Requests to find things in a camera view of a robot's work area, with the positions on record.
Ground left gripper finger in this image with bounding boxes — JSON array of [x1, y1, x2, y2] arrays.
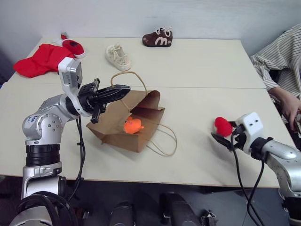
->
[[97, 85, 132, 97], [98, 90, 131, 105]]

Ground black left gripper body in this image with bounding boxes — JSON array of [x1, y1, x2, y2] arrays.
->
[[78, 78, 106, 124]]

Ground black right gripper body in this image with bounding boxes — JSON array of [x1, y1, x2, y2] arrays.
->
[[229, 121, 247, 150]]

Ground red plush toy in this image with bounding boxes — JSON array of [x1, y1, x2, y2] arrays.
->
[[214, 116, 234, 137]]

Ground orange plush toy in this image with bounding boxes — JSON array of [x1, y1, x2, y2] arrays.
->
[[123, 116, 145, 135]]

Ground brown paper bag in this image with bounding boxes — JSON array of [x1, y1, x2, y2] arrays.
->
[[86, 71, 177, 156]]

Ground person's bare hand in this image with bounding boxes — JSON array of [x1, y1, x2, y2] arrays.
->
[[280, 93, 301, 130]]

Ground beige knit baby shoe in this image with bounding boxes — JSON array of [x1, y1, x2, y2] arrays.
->
[[105, 43, 132, 71]]

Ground red santa hat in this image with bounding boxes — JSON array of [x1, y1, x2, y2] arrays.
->
[[55, 32, 87, 59]]

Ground red cloth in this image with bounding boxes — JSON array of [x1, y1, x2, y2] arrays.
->
[[13, 44, 76, 78]]

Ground brown baby shoe white laces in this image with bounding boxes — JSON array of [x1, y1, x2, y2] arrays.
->
[[142, 25, 174, 48]]

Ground large dark rounded shape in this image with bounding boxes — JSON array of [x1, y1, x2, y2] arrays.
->
[[159, 192, 203, 226]]

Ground person in striped shirt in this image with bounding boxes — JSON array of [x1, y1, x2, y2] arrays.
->
[[250, 23, 301, 124]]

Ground small dark rounded shape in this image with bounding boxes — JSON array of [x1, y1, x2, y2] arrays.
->
[[109, 200, 137, 226]]

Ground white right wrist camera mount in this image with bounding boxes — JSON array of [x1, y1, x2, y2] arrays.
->
[[234, 112, 263, 155]]

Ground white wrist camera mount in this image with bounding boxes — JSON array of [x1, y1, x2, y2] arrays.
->
[[234, 112, 263, 155], [57, 57, 83, 116]]

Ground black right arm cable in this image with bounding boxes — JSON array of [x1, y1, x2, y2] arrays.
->
[[230, 133, 266, 226]]

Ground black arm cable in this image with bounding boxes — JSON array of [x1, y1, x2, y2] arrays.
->
[[230, 133, 266, 226], [65, 116, 86, 203]]

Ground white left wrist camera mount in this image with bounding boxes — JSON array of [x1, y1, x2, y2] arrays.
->
[[57, 57, 83, 116]]

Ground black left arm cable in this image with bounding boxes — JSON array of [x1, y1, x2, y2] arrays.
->
[[65, 116, 86, 203]]

